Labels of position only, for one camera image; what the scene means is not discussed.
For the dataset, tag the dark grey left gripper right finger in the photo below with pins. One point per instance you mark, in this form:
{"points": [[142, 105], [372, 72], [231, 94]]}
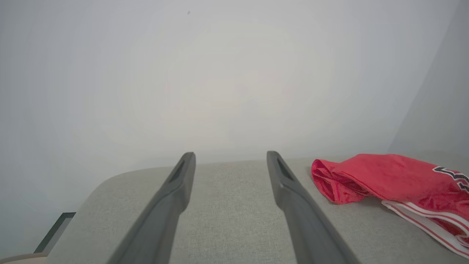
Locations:
{"points": [[304, 223]]}

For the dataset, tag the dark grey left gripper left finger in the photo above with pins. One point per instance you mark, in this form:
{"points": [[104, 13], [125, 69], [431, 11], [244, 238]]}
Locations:
{"points": [[165, 212]]}

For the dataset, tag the red basketball jersey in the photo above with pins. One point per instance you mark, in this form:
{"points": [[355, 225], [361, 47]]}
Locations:
{"points": [[384, 176]]}

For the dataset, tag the grey fabric sofa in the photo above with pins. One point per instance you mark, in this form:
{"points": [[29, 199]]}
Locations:
{"points": [[234, 220]]}

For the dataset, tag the black baseboard strip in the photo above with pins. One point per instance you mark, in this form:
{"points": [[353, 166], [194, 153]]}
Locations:
{"points": [[55, 233]]}

